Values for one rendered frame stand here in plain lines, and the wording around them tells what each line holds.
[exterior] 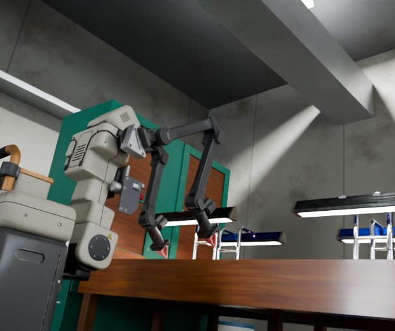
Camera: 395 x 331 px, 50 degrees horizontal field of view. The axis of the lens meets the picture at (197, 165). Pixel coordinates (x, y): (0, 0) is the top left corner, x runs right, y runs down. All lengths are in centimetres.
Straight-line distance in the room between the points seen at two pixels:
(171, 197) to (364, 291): 183
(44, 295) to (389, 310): 110
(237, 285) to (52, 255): 76
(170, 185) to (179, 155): 26
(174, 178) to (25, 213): 185
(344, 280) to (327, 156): 327
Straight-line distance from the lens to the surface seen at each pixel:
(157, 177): 238
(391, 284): 157
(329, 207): 203
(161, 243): 233
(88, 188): 182
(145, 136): 176
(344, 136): 481
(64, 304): 256
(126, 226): 279
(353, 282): 161
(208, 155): 209
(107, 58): 525
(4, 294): 142
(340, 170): 467
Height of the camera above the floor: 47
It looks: 21 degrees up
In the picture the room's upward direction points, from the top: 7 degrees clockwise
